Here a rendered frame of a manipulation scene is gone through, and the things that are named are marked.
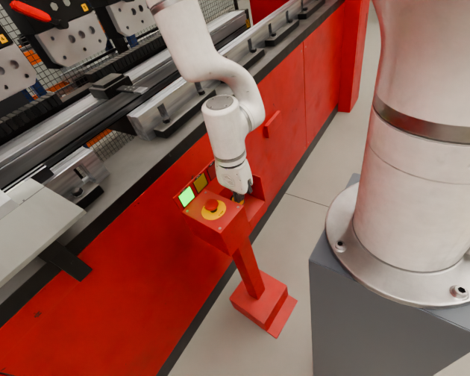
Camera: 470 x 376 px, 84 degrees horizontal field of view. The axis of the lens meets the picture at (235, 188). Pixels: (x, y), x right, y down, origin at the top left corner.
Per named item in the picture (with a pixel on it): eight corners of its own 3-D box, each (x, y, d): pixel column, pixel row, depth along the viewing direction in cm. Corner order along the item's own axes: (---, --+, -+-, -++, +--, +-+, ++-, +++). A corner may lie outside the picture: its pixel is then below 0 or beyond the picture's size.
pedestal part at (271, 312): (277, 339, 117) (274, 330, 108) (233, 307, 131) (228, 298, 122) (298, 301, 126) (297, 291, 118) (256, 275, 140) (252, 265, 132)
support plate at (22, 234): (-4, 291, 43) (-9, 289, 42) (-45, 234, 56) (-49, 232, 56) (86, 212, 52) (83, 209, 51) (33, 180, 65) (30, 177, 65)
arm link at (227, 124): (233, 133, 70) (206, 150, 67) (224, 86, 61) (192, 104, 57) (254, 145, 65) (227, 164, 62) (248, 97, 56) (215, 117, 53)
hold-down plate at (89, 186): (1, 280, 60) (-10, 274, 58) (-7, 270, 62) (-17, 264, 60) (104, 192, 75) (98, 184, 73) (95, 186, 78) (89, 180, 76)
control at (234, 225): (230, 257, 75) (213, 219, 63) (193, 234, 84) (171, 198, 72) (267, 210, 85) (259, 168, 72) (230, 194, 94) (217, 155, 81)
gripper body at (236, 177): (207, 157, 68) (215, 186, 77) (237, 170, 63) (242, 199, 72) (224, 141, 72) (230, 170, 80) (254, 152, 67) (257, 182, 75)
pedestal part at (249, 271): (258, 300, 119) (232, 232, 82) (248, 293, 122) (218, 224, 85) (265, 289, 121) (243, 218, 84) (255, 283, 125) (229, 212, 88)
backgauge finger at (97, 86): (134, 104, 87) (127, 89, 84) (93, 98, 101) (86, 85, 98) (159, 86, 94) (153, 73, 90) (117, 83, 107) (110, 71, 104)
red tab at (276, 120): (268, 138, 131) (267, 126, 127) (265, 137, 132) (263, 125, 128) (282, 121, 139) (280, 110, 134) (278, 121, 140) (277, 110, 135)
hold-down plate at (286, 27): (274, 46, 129) (274, 39, 127) (265, 46, 132) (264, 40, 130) (299, 25, 144) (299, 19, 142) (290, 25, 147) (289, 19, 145)
